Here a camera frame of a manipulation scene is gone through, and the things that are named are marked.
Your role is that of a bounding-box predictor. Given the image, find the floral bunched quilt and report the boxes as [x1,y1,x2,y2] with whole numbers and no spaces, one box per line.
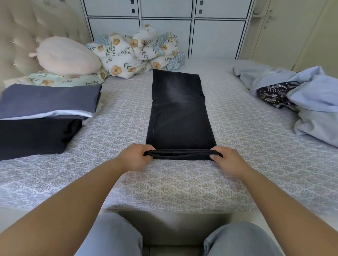
[157,32,187,70]

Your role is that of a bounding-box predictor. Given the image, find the person's right forearm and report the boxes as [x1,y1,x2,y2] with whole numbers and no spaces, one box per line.
[238,168,338,256]

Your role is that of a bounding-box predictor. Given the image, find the white door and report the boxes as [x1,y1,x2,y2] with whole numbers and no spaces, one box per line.
[240,0,338,79]

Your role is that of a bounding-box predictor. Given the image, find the white printed t-shirt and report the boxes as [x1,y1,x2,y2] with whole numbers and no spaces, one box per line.
[0,109,99,121]

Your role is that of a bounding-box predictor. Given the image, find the person's left forearm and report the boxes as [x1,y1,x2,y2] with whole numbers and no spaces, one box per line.
[0,158,130,256]

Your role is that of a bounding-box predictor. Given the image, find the person's right hand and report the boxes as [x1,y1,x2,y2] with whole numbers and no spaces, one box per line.
[209,146,253,180]

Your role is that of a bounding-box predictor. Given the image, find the bed with grey patterned sheet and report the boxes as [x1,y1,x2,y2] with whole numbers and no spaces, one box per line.
[0,58,338,233]

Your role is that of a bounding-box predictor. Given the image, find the black shorts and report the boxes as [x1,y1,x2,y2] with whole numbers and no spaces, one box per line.
[0,117,83,161]

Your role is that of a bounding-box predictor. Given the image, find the dark purple patterned garment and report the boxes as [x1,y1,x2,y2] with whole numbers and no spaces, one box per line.
[257,81,304,111]

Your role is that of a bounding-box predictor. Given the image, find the pink plush pillow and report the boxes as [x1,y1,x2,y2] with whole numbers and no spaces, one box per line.
[29,36,102,77]

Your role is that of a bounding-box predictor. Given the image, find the beige tufted headboard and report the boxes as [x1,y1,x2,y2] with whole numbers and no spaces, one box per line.
[0,0,92,82]

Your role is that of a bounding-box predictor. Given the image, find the floral pillow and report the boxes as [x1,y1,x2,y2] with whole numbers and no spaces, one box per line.
[2,70,109,88]

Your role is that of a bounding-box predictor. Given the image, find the person's left hand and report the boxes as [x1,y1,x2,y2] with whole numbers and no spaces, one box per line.
[116,143,156,173]

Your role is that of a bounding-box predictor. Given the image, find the grey printed t-shirt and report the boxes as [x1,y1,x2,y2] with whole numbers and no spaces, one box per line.
[0,83,102,120]

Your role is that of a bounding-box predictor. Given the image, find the white wardrobe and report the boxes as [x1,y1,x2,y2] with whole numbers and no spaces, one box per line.
[80,0,257,60]

